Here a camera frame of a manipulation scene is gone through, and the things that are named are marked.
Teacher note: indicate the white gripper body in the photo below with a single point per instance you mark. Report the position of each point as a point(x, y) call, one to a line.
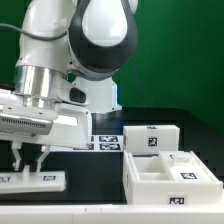
point(65, 125)

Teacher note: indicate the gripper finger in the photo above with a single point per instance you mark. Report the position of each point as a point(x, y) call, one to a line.
point(41, 158)
point(16, 146)

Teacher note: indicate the white cabinet door panel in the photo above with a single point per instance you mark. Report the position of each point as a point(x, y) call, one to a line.
point(29, 182)

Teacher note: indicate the white cabinet top block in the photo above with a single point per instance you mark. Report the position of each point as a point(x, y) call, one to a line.
point(145, 139)

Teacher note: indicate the white cabinet body box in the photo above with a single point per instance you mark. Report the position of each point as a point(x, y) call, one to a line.
point(146, 183)

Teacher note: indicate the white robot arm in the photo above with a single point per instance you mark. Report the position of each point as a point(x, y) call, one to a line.
point(65, 47)

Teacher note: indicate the white marker sheet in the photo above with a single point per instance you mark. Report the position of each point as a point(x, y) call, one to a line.
point(98, 143)

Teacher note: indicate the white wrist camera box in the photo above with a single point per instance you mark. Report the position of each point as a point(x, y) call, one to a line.
point(71, 94)

